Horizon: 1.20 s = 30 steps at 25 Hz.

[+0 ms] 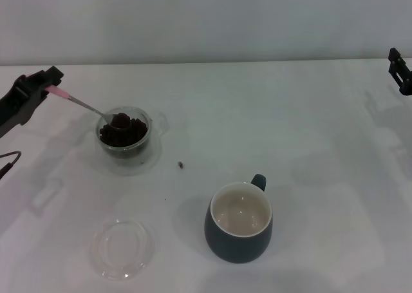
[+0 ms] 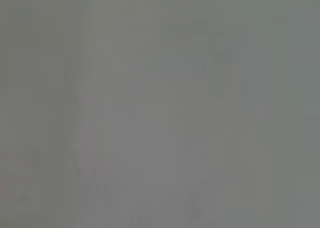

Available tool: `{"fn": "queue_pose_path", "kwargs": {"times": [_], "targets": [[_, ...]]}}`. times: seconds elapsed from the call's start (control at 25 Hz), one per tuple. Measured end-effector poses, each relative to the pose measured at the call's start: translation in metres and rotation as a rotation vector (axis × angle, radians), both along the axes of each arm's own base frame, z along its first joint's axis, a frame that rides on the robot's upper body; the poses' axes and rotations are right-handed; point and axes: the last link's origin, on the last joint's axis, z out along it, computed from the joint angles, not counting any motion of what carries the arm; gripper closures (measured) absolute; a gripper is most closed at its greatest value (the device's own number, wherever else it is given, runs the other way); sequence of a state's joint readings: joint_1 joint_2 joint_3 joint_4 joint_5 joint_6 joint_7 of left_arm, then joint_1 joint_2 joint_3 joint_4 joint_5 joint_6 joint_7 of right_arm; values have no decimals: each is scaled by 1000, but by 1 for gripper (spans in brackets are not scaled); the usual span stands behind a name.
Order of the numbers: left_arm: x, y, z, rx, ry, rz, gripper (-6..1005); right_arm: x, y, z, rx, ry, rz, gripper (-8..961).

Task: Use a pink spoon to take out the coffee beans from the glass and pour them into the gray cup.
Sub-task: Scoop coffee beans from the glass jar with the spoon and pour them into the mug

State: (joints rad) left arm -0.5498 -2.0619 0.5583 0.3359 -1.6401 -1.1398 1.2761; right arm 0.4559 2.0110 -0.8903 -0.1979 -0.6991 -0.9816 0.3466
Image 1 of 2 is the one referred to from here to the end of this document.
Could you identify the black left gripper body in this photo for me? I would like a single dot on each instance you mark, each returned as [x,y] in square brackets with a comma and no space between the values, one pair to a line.
[9,107]

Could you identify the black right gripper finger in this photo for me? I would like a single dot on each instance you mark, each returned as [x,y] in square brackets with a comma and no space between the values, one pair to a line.
[397,64]

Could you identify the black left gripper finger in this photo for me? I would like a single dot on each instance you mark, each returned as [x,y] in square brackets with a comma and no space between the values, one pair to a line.
[33,103]
[45,77]

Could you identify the dark coffee beans pile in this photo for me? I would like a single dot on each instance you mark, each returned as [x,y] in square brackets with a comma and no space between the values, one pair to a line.
[128,135]

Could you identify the dark teal ceramic mug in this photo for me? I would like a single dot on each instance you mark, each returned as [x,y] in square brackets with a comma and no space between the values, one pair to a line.
[238,248]

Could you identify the loose coffee bean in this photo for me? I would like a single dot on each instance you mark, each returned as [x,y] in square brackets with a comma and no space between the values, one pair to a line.
[181,165]

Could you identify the clear glass saucer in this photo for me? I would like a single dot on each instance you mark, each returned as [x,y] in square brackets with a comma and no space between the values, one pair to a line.
[106,257]
[154,159]

